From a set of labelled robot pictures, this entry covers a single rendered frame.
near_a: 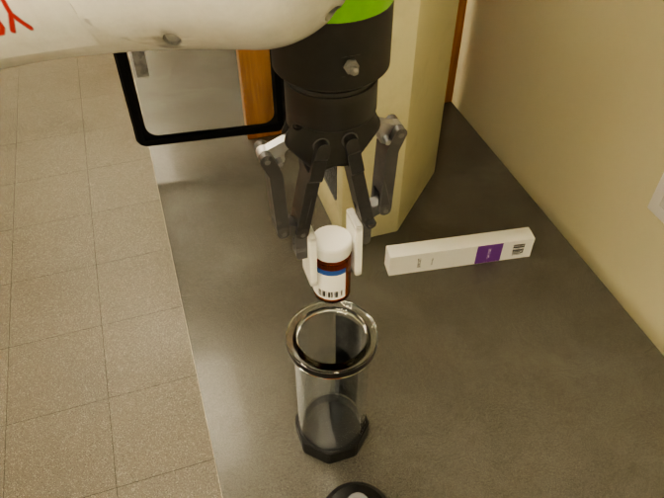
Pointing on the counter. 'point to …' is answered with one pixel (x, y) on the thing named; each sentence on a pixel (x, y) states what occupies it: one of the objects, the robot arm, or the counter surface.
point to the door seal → (200, 133)
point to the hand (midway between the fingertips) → (332, 249)
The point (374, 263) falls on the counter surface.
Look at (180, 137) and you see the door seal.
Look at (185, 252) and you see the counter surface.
